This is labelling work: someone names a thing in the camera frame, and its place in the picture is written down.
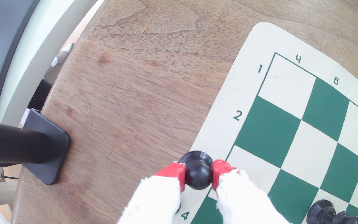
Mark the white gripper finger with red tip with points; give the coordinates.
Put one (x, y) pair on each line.
(241, 199)
(157, 199)

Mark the white furniture frame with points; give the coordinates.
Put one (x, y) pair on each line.
(33, 62)

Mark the green white chess mat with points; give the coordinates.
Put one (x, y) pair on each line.
(269, 130)

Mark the black pawn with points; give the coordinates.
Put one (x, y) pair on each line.
(322, 213)
(198, 174)

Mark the black stand with square base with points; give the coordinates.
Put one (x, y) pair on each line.
(47, 146)

